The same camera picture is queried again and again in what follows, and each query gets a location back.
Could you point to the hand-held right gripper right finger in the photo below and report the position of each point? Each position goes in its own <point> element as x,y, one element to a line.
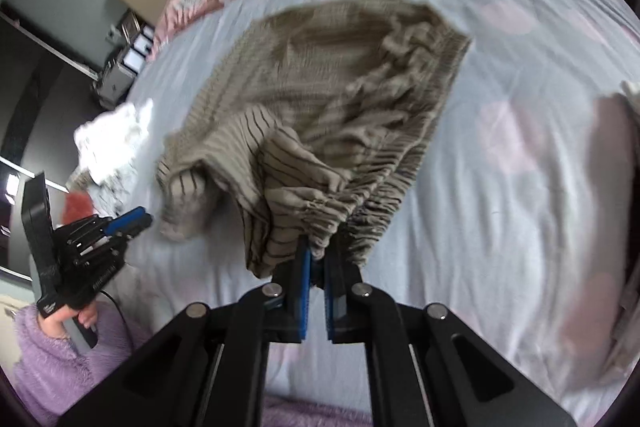
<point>332,287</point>

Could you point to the red fuzzy cloth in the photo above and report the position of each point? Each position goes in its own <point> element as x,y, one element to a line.
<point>79,207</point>

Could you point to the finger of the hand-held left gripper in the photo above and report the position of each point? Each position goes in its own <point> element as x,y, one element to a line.
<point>127,221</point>

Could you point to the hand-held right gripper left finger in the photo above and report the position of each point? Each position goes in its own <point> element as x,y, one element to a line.
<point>303,277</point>

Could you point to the person's left forearm purple sleeve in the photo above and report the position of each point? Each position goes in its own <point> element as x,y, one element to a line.
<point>50,367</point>

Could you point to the white crumpled cloth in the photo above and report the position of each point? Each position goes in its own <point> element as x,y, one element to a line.
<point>112,142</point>

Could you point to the pink floral pillow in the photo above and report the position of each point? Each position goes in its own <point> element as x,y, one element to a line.
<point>200,2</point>

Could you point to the pale blue dotted bed sheet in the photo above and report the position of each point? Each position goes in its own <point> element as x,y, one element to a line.
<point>500,157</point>

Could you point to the person's purple fuzzy clothing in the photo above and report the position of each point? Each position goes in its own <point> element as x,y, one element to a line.
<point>310,414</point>

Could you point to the person's left hand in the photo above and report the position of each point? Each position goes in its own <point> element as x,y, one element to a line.
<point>67,317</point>

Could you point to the beige cloth at edge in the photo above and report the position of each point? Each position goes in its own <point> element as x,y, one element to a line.
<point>631,227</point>

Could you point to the grey bedside cabinet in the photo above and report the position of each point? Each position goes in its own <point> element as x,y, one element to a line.
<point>122,62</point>

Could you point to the beige striped pants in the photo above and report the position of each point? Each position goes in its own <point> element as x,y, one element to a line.
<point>320,117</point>

